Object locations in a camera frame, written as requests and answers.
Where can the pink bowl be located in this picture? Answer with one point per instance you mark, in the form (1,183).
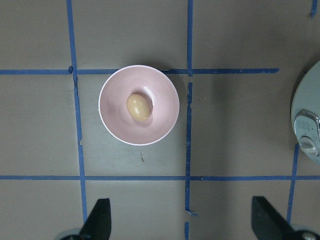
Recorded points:
(156,88)

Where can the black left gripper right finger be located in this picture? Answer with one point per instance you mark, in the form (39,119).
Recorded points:
(267,223)

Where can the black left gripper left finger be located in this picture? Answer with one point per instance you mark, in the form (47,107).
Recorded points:
(98,223)

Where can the beige egg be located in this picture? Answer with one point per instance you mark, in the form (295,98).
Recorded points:
(138,107)

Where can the glass pot lid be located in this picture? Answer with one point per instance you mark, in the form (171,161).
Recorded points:
(305,113)

